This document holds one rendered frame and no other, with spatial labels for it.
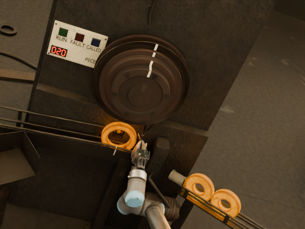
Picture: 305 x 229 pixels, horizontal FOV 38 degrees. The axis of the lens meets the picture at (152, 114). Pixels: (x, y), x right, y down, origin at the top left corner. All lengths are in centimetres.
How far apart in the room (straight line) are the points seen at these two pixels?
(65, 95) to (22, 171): 44
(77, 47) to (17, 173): 67
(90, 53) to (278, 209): 221
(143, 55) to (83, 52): 34
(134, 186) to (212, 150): 187
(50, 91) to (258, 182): 219
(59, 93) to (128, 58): 48
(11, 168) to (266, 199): 225
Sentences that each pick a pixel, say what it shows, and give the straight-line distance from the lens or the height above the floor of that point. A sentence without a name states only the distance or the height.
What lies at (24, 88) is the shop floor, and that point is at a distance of 386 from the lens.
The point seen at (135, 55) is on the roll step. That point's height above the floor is 127.
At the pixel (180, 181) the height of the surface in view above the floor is 68.
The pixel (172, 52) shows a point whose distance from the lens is 205.
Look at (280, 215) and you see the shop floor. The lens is 376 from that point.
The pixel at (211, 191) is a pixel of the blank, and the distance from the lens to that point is 233.
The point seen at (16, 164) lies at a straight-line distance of 227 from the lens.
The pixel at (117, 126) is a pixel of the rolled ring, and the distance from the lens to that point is 231.
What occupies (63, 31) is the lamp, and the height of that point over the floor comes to 121.
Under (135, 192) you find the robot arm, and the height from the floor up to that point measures 71.
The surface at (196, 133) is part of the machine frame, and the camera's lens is 244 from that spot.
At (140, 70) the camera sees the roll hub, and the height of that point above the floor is 124.
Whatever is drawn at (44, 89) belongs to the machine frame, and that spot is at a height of 87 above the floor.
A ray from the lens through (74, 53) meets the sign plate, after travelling 223.
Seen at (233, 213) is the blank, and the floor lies 71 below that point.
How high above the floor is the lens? 217
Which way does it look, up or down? 32 degrees down
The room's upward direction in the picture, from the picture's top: 23 degrees clockwise
